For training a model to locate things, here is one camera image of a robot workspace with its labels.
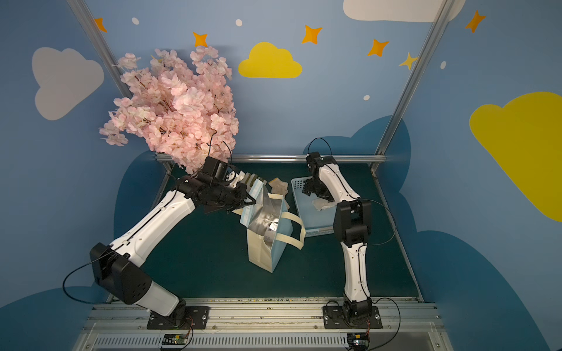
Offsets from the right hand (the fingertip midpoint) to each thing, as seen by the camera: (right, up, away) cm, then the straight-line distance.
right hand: (319, 194), depth 98 cm
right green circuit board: (+9, -49, -25) cm, 56 cm away
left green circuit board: (-53, -48, -26) cm, 76 cm away
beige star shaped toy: (-19, +3, +13) cm, 23 cm away
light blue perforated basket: (-1, -14, +4) cm, 14 cm away
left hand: (-26, -1, -22) cm, 34 cm away
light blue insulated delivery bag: (-22, -15, -33) cm, 42 cm away
